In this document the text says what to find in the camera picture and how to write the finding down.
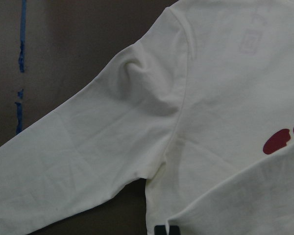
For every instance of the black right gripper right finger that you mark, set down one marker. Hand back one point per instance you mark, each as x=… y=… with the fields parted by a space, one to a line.
x=174 y=230

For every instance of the white long-sleeve shirt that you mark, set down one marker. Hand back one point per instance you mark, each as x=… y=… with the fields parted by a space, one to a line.
x=202 y=107

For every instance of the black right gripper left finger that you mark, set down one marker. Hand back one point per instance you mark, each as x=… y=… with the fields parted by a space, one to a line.
x=160 y=230

